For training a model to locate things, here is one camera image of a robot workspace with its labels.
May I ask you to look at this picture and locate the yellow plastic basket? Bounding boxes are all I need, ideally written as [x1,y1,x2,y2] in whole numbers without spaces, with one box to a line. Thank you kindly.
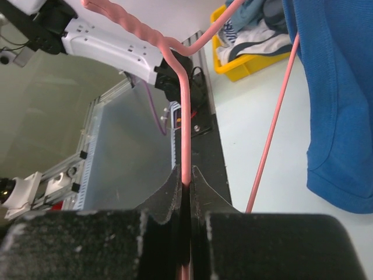
[212,18,290,82]

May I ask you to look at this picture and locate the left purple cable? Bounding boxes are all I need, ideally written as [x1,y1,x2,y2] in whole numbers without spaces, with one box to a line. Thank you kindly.
[144,80,168,137]

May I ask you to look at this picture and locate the grey-blue printed t-shirt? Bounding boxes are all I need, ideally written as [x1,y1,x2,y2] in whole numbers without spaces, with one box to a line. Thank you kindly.
[262,0,288,34]

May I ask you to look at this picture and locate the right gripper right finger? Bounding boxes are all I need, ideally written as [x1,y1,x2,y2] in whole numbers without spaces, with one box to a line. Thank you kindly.
[189,166,238,279]

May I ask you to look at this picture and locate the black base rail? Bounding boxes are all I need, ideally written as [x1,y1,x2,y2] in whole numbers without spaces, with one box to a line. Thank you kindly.
[173,48,232,205]

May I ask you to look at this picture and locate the pink wire hanger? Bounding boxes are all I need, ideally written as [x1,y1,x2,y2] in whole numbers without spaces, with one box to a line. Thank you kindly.
[80,0,301,280]

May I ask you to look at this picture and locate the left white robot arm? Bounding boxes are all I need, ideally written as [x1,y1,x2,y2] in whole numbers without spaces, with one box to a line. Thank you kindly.
[1,1,181,102]

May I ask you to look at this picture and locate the blue tank top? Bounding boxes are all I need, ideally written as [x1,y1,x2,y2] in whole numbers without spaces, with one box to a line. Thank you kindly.
[283,1,372,214]

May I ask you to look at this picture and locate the white garment with stripes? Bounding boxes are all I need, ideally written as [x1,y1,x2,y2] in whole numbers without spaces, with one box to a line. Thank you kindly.
[216,19,293,65]

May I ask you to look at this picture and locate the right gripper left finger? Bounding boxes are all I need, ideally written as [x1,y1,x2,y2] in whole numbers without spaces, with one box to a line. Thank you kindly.
[136,165,182,279]

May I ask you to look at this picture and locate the light teal garment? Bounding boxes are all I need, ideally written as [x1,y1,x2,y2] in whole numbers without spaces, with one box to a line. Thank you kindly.
[230,0,264,33]

